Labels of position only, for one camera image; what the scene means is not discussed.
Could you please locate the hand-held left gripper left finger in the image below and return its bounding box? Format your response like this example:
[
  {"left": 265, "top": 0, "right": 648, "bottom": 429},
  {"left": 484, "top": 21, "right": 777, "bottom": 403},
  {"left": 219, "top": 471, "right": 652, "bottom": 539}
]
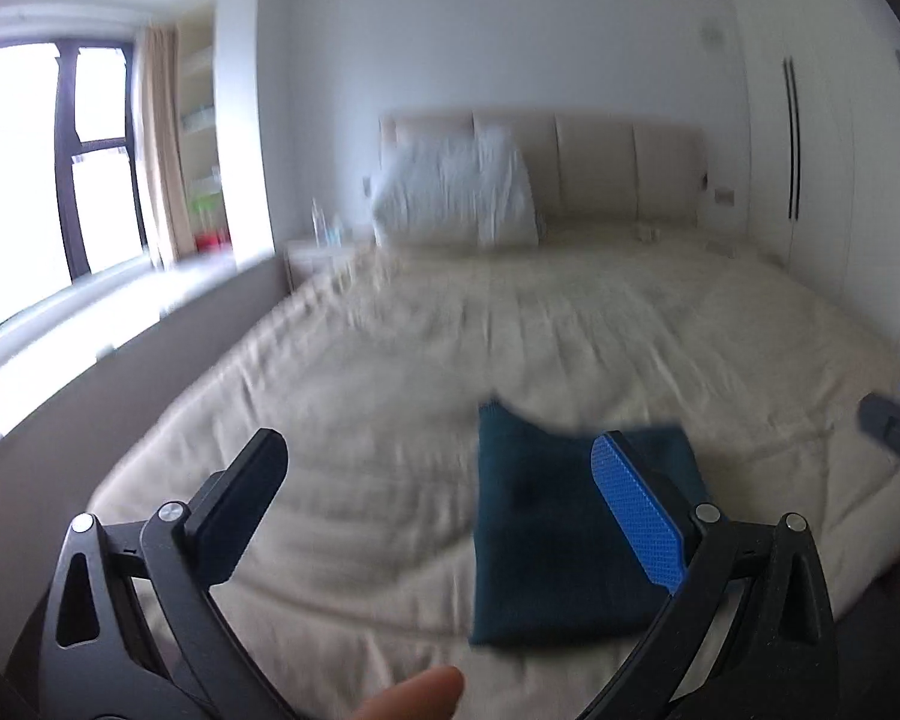
[{"left": 4, "top": 429, "right": 302, "bottom": 720}]

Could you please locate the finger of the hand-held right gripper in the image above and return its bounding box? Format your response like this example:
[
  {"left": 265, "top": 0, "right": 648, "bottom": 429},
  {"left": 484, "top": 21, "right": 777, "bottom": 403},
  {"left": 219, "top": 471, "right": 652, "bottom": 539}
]
[{"left": 858, "top": 392, "right": 900, "bottom": 460}]

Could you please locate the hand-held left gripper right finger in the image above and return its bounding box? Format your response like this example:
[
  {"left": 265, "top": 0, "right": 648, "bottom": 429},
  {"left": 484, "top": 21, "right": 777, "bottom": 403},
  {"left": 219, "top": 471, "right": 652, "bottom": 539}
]
[{"left": 576, "top": 431, "right": 842, "bottom": 720}]

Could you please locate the dark teal cloth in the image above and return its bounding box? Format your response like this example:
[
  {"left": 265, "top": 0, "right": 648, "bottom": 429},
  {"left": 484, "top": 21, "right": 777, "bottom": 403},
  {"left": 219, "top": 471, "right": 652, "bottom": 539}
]
[{"left": 469, "top": 397, "right": 713, "bottom": 650}]

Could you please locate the person's left hand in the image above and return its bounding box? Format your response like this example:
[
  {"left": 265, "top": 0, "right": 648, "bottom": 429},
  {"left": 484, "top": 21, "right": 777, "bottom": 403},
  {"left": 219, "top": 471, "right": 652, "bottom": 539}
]
[{"left": 349, "top": 664, "right": 467, "bottom": 720}]

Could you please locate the bed with beige cover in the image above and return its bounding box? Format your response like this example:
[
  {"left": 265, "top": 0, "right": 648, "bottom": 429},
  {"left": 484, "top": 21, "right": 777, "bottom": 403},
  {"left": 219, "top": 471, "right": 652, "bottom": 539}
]
[{"left": 86, "top": 229, "right": 900, "bottom": 720}]

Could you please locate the white wardrobe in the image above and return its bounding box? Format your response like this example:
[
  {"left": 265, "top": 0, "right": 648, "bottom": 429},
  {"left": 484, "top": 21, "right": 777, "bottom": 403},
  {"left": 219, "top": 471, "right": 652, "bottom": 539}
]
[{"left": 729, "top": 0, "right": 900, "bottom": 365}]

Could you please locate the pale nightstand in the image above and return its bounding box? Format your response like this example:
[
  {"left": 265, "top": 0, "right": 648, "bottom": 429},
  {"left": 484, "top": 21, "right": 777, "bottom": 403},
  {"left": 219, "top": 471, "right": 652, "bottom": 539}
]
[{"left": 285, "top": 238, "right": 362, "bottom": 292}]

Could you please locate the beige padded headboard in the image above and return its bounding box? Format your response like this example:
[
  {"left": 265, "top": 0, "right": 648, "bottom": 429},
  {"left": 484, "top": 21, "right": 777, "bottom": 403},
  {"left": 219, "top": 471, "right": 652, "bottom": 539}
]
[{"left": 379, "top": 111, "right": 710, "bottom": 232}]

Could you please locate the beige curtain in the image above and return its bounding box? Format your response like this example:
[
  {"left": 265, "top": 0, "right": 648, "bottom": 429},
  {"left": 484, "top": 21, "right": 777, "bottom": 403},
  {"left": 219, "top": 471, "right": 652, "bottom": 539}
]
[{"left": 133, "top": 25, "right": 194, "bottom": 269}]

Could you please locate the white pillow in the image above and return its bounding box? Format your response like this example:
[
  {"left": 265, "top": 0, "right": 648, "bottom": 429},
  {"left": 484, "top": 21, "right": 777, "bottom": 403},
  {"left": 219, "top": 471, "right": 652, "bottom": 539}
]
[{"left": 367, "top": 126, "right": 542, "bottom": 248}]

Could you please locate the open wall shelf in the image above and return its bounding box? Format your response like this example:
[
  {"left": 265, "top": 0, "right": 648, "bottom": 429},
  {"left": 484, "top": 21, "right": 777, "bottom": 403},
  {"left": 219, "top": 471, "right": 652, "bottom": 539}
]
[{"left": 176, "top": 9, "right": 232, "bottom": 256}]

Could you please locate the window with dark frame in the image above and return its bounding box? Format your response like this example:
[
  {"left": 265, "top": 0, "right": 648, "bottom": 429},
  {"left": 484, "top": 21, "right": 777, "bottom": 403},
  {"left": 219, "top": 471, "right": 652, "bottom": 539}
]
[{"left": 0, "top": 34, "right": 152, "bottom": 347}]

